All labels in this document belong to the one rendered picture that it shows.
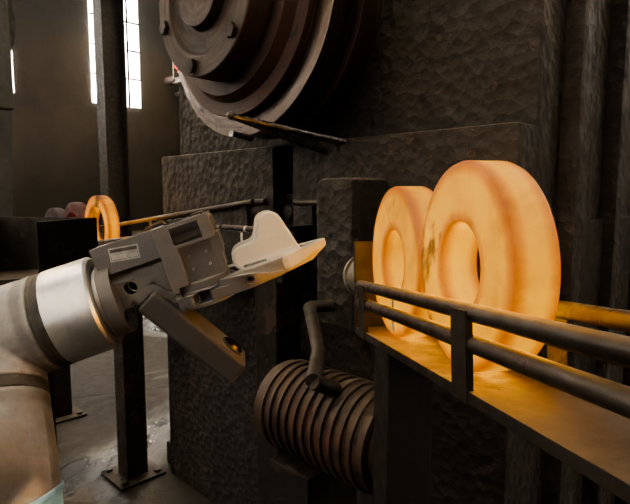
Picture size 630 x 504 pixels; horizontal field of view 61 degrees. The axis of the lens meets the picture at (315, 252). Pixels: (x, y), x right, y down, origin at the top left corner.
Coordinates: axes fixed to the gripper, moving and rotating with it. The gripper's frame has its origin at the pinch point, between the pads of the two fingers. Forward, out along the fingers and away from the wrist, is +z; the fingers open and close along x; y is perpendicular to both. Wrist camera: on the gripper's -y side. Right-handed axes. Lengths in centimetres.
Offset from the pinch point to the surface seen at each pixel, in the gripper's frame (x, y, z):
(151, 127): 1162, 192, -102
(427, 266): -9.5, -2.9, 7.5
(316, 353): 14.8, -15.2, -2.0
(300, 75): 35.6, 22.5, 11.4
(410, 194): -3.5, 2.8, 10.0
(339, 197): 27.4, 2.4, 9.8
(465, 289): -13.1, -4.7, 8.8
